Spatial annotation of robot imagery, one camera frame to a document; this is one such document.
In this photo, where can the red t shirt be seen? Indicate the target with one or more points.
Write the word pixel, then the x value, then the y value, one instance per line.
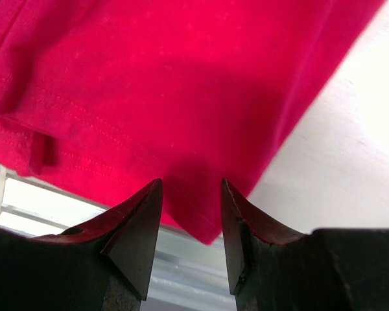
pixel 100 97

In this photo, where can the aluminium front rail frame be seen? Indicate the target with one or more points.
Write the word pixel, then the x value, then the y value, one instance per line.
pixel 186 274

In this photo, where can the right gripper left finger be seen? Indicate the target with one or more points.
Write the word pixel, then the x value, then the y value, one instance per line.
pixel 104 263

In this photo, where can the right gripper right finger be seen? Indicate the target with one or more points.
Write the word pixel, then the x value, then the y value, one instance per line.
pixel 274 267

